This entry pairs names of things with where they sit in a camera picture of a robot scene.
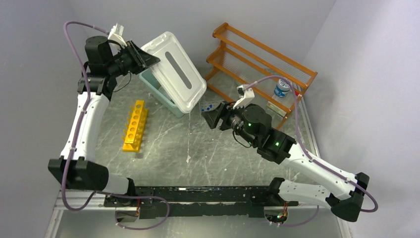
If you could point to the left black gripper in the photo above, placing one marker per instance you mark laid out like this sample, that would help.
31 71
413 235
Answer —
145 59

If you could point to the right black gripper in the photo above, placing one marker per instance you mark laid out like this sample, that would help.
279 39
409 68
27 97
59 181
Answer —
212 117

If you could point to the white plastic bin lid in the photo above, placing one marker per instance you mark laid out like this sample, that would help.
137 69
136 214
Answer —
175 72

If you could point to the yellow test tube rack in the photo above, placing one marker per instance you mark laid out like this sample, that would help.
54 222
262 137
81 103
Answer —
135 127

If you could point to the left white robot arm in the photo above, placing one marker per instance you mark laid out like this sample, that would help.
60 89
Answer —
75 168

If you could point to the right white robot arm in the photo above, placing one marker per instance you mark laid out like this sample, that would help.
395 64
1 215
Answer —
339 191

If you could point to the light green plastic bin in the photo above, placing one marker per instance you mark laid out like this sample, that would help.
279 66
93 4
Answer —
159 93

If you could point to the orange wooden shelf rack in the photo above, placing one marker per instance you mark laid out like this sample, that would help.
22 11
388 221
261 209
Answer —
244 60

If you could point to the white green small box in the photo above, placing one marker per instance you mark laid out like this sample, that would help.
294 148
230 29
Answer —
276 109

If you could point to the blue white lidded jar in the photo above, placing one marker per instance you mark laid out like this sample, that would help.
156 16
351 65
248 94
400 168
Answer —
282 88

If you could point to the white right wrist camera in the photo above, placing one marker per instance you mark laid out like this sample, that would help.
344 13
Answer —
246 95

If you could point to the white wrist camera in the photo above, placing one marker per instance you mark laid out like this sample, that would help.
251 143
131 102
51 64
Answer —
246 95
116 33

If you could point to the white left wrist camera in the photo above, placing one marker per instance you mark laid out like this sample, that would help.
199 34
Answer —
116 33

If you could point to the black mounting rail base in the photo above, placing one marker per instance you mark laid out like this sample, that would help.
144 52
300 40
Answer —
172 201

